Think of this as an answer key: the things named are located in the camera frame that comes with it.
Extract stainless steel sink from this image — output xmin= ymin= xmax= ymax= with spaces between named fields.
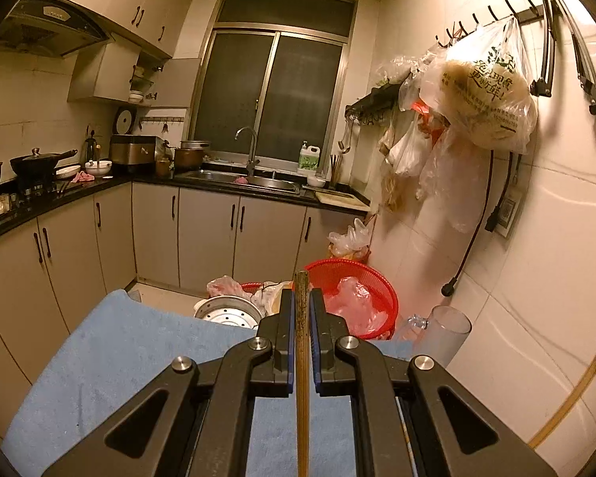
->
xmin=181 ymin=169 xmax=301 ymax=194

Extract black wok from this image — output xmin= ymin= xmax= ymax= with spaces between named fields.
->
xmin=10 ymin=147 xmax=79 ymax=180

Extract bagged flatbread stack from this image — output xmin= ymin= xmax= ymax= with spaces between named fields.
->
xmin=251 ymin=281 xmax=296 ymax=316

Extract black power cable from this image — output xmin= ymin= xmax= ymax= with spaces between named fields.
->
xmin=441 ymin=149 xmax=495 ymax=299

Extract wall shelf with bowls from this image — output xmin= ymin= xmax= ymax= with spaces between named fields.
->
xmin=129 ymin=54 xmax=162 ymax=105

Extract large red plastic basket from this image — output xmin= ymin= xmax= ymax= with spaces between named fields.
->
xmin=304 ymin=259 xmax=399 ymax=341

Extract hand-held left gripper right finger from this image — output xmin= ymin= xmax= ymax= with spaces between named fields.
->
xmin=309 ymin=288 xmax=557 ymax=477

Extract wooden cutting board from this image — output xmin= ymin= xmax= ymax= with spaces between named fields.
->
xmin=314 ymin=190 xmax=371 ymax=212

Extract copper cooking pot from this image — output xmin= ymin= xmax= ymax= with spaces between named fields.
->
xmin=174 ymin=140 xmax=210 ymax=170

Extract wall socket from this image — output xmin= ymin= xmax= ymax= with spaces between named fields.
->
xmin=494 ymin=194 xmax=522 ymax=237

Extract metal steamer pot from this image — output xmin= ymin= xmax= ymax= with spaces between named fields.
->
xmin=194 ymin=295 xmax=264 ymax=330

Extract black wall hook rack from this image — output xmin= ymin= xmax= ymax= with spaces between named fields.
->
xmin=345 ymin=82 xmax=413 ymax=125

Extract hanging bag with round flatbread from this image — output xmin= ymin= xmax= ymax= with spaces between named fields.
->
xmin=420 ymin=15 xmax=538 ymax=155

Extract beige lower kitchen cabinets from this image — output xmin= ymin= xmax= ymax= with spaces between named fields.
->
xmin=0 ymin=181 xmax=368 ymax=438

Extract pink plastic bag in basket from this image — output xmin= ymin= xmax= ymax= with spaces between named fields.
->
xmin=323 ymin=277 xmax=388 ymax=336

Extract steel bread maker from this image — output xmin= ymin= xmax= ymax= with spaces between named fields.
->
xmin=109 ymin=134 xmax=157 ymax=166

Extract range hood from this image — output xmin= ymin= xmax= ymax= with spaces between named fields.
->
xmin=0 ymin=0 xmax=111 ymax=58

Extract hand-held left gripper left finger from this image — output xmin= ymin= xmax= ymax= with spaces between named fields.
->
xmin=42 ymin=288 xmax=295 ymax=477

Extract small wall hook rail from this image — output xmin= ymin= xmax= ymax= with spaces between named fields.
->
xmin=140 ymin=116 xmax=186 ymax=133

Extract crumpled pink plastic bag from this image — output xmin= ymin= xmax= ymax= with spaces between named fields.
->
xmin=207 ymin=275 xmax=244 ymax=299

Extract clear glass mug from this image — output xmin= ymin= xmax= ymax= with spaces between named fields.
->
xmin=392 ymin=305 xmax=472 ymax=369

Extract metal coat hook rail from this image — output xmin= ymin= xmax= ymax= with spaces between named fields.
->
xmin=436 ymin=0 xmax=544 ymax=48

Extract black kitchen countertop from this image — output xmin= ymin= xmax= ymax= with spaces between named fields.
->
xmin=0 ymin=169 xmax=371 ymax=249

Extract crumpled clear plastic bag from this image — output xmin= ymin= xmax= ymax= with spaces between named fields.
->
xmin=375 ymin=42 xmax=450 ymax=112

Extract kitchen window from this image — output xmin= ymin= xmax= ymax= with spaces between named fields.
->
xmin=189 ymin=0 xmax=361 ymax=167

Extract brown jar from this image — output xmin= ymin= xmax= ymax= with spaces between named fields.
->
xmin=155 ymin=143 xmax=174 ymax=178

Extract wooden chopstick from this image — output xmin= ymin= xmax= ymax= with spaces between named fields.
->
xmin=293 ymin=270 xmax=312 ymax=477
xmin=529 ymin=353 xmax=596 ymax=450

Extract round wall scale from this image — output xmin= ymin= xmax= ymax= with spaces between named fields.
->
xmin=115 ymin=107 xmax=139 ymax=135

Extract white detergent bottle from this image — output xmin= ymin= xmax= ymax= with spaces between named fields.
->
xmin=298 ymin=140 xmax=321 ymax=172

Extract chrome faucet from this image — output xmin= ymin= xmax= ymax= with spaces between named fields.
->
xmin=235 ymin=126 xmax=260 ymax=180

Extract blue towel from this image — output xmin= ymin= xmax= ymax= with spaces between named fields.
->
xmin=2 ymin=288 xmax=418 ymax=477

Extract hanging white plastic bag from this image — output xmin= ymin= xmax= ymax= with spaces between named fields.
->
xmin=387 ymin=114 xmax=433 ymax=177

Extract hanging brown mesh bag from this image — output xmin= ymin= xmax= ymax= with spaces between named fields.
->
xmin=380 ymin=124 xmax=404 ymax=210

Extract hanging red plastic bag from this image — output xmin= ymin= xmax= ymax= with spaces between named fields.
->
xmin=411 ymin=101 xmax=448 ymax=135

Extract white plastic bag with food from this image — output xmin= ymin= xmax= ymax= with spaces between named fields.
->
xmin=328 ymin=217 xmax=371 ymax=262

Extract black kettle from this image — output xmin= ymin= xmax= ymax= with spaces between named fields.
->
xmin=82 ymin=129 xmax=103 ymax=165

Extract hanging clear plastic bags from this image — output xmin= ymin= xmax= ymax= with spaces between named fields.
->
xmin=417 ymin=119 xmax=488 ymax=234

